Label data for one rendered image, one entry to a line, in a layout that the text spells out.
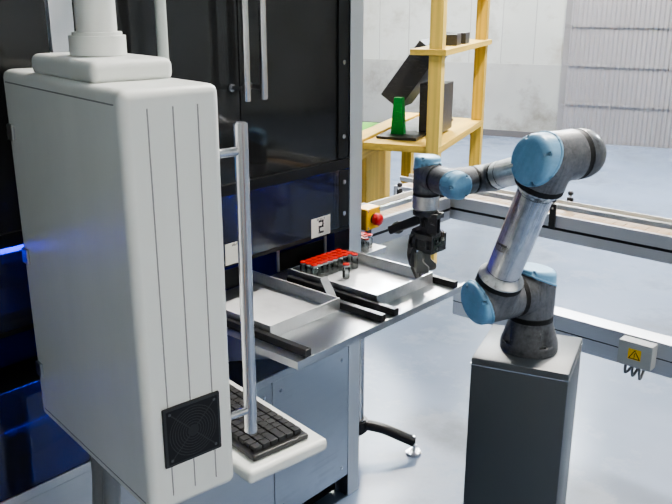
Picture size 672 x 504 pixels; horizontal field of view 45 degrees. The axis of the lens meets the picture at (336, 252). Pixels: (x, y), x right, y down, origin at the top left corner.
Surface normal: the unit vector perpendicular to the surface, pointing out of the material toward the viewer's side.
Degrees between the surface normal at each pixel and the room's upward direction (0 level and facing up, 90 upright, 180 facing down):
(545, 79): 90
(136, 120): 90
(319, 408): 90
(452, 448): 0
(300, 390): 90
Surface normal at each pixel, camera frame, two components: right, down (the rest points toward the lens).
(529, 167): -0.84, 0.04
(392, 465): 0.00, -0.95
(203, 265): 0.66, 0.23
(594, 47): -0.40, 0.28
